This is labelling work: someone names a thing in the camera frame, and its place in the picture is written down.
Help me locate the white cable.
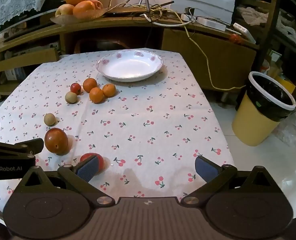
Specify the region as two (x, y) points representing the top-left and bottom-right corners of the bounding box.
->
(140, 12), (197, 28)

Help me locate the cherry print tablecloth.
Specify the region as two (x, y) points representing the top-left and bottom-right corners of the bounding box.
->
(0, 47), (236, 228)

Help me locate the black bin with white rim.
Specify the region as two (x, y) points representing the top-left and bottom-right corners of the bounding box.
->
(232, 71), (296, 147)

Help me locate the dark red plum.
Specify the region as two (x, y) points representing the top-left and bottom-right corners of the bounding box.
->
(44, 128), (69, 156)

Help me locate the dark monitor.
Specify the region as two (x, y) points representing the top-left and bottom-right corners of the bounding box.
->
(0, 0), (76, 41)

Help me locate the clear plastic bag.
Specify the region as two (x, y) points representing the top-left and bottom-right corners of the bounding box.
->
(273, 110), (296, 153)

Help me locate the white power strip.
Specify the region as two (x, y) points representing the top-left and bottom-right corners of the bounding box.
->
(197, 16), (227, 32)

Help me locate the white remote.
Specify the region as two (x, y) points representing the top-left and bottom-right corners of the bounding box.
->
(232, 22), (256, 43)

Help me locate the large red tomato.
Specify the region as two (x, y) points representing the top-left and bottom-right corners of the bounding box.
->
(80, 152), (105, 173)

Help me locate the wooden cabinet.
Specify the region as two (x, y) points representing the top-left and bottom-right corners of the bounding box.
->
(0, 9), (261, 101)

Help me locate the white floral plate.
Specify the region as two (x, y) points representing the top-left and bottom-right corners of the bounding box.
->
(96, 50), (163, 82)

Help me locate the small stemmed red tomato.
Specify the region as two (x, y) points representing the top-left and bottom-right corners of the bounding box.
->
(70, 83), (82, 95)

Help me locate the yellow apple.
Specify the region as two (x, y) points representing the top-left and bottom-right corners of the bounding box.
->
(55, 3), (75, 18)

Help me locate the black trash bag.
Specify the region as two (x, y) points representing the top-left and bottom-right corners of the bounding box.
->
(245, 74), (296, 122)

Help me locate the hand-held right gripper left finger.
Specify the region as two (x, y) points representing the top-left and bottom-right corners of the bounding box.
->
(13, 154), (116, 207)

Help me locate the tan longan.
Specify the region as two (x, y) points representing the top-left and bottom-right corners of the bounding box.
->
(65, 91), (78, 104)
(43, 113), (56, 127)

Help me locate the dark storage shelf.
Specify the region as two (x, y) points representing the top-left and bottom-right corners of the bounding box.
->
(234, 0), (296, 107)

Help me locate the white lace cloth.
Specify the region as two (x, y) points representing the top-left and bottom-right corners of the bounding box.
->
(0, 0), (54, 34)

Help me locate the red apple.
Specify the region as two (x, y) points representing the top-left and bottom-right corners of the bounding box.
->
(89, 0), (104, 11)

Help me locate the small orange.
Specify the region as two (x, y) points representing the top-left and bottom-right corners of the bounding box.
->
(102, 83), (117, 98)
(89, 87), (104, 104)
(83, 78), (98, 93)

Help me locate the yellow cable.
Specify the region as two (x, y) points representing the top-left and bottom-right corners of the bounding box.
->
(108, 1), (247, 90)

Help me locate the small red ball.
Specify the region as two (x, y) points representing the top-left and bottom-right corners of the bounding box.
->
(229, 33), (242, 44)

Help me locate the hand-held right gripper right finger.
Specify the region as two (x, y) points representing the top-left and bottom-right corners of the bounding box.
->
(180, 155), (283, 207)

